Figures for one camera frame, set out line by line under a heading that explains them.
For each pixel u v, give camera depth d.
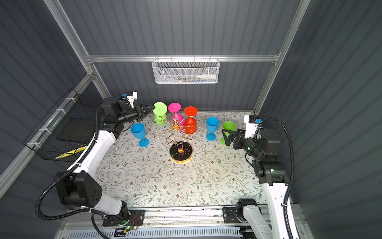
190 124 0.86
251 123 0.55
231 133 0.56
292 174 0.44
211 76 0.87
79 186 0.42
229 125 0.97
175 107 0.82
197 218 0.75
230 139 0.57
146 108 0.73
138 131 0.93
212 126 0.93
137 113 0.67
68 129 0.73
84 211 0.48
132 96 0.70
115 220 0.68
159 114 0.77
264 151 0.47
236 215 0.73
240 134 0.55
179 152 0.96
